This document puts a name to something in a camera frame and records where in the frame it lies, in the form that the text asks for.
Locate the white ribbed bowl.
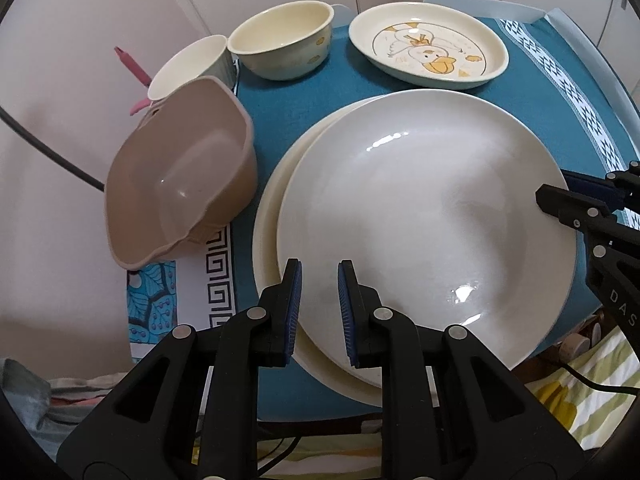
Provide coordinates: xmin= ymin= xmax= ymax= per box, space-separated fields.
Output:
xmin=147 ymin=35 xmax=237 ymax=103

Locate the duck print plate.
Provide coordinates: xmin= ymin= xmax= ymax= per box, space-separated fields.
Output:
xmin=348 ymin=2 xmax=510 ymax=91

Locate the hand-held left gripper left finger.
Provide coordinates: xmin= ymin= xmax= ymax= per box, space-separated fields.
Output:
xmin=56 ymin=258 xmax=303 ymax=480

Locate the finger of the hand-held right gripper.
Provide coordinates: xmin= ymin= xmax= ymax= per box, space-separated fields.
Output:
xmin=536 ymin=184 xmax=640 ymax=242
xmin=565 ymin=160 xmax=640 ymax=228

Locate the yellow striped blanket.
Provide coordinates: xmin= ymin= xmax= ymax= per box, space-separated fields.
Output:
xmin=522 ymin=330 xmax=640 ymax=453

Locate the key border patterned cloth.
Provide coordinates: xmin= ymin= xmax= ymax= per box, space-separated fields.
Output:
xmin=125 ymin=225 xmax=236 ymax=361

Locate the cream printed bowl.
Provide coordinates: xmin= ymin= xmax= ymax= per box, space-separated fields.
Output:
xmin=227 ymin=1 xmax=336 ymax=81

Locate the grey blue cloth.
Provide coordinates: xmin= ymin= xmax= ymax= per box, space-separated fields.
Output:
xmin=0 ymin=357 xmax=53 ymax=443

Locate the teal patterned tablecloth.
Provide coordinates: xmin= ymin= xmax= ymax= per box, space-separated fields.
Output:
xmin=227 ymin=10 xmax=632 ymax=421

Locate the tan plastic bowl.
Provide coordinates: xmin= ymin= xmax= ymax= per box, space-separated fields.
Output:
xmin=104 ymin=76 xmax=258 ymax=268

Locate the thin black cable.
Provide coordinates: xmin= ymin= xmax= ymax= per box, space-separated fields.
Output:
xmin=562 ymin=364 xmax=640 ymax=397

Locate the light blue under cloth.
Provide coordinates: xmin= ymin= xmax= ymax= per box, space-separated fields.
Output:
xmin=547 ymin=7 xmax=640 ymax=111

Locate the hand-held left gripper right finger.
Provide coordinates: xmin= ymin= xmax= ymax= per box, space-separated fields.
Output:
xmin=337 ymin=260 xmax=586 ymax=480

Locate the large cream plate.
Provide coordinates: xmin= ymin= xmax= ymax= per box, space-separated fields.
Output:
xmin=251 ymin=92 xmax=436 ymax=408

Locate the beige tape roll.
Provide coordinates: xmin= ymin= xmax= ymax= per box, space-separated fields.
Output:
xmin=559 ymin=335 xmax=592 ymax=361

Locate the large white plate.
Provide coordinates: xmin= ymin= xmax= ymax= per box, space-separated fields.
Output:
xmin=276 ymin=96 xmax=581 ymax=372

